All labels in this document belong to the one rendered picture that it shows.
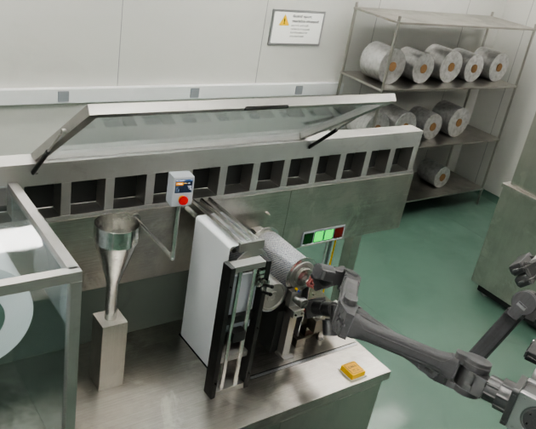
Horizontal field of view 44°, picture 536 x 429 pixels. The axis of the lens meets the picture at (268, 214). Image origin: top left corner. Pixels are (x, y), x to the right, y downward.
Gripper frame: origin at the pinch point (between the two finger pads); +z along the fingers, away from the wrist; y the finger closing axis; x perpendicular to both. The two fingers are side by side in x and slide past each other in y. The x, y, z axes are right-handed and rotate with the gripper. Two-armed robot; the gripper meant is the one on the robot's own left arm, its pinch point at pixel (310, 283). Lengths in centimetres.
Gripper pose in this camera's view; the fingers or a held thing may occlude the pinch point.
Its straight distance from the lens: 253.3
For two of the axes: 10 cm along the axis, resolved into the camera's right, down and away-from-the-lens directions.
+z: -5.6, 2.7, 7.9
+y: 7.9, -1.2, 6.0
